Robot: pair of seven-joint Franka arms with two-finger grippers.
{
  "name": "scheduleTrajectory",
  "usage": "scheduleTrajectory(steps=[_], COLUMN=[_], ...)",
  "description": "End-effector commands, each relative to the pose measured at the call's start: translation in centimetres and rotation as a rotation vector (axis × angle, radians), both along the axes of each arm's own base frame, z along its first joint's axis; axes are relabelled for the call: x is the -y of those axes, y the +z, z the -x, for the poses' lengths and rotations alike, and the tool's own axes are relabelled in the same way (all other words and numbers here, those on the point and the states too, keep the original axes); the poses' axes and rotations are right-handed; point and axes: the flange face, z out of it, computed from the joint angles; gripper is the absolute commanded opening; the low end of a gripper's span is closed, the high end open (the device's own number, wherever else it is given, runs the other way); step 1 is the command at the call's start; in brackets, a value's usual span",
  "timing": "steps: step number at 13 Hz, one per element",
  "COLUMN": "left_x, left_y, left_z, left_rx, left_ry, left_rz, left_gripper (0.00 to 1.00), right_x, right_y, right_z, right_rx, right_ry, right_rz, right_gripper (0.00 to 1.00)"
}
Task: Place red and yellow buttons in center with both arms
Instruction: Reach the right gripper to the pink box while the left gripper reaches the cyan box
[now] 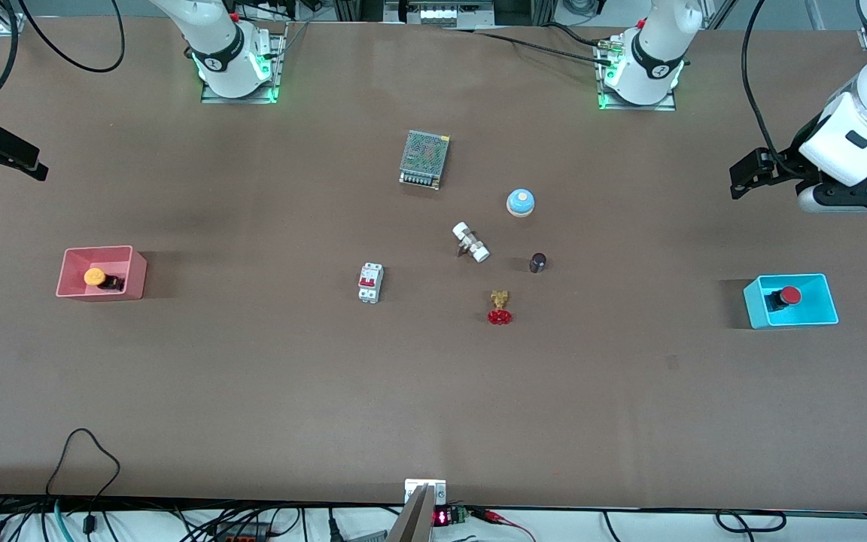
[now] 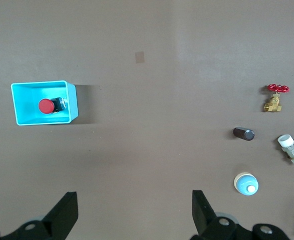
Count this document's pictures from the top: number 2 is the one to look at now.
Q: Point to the small square tape patch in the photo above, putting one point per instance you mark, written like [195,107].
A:
[139,57]

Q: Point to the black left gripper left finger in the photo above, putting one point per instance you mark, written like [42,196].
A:
[61,217]

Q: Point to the red mushroom push button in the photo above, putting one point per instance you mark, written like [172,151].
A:
[46,106]

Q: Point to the brass valve with red handwheel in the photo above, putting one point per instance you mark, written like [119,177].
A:
[274,105]

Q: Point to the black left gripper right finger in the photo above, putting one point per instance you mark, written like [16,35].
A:
[207,220]

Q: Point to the white and metal pipe fitting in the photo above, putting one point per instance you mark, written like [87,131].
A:
[293,151]

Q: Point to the blue dome bell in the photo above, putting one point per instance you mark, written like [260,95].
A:
[245,183]

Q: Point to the cyan plastic bin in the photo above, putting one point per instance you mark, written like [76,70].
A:
[26,100]

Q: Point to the dark cylindrical knob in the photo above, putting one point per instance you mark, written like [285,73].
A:
[243,133]

